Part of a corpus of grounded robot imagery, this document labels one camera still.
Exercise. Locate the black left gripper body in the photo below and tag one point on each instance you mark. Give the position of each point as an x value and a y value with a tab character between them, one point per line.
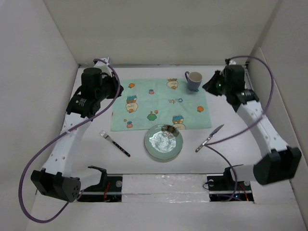
109	89

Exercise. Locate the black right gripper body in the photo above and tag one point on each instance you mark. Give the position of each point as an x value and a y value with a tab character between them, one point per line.
217	85

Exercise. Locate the blue-grey ceramic mug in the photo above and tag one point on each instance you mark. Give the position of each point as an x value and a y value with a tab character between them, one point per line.
194	80

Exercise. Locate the green cartoon cloth placemat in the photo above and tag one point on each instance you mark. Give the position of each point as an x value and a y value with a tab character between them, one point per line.
145	103

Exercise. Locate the fork with black handle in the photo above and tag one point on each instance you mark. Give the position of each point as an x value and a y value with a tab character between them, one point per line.
107	137

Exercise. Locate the knife with patterned handle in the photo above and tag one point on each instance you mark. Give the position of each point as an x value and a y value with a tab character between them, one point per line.
210	136

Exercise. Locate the green floral ceramic plate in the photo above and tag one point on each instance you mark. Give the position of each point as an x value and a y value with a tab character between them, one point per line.
163	142

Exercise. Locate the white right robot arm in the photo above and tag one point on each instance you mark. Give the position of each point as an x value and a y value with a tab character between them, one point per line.
279	161

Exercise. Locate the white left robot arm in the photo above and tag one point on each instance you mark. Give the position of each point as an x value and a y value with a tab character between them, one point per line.
56	178

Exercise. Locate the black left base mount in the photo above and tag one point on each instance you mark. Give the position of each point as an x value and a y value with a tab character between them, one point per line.
109	192

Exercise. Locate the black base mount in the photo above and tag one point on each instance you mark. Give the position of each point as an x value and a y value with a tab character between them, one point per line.
220	190
109	192

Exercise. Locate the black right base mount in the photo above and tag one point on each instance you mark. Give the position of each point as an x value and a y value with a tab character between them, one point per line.
220	190

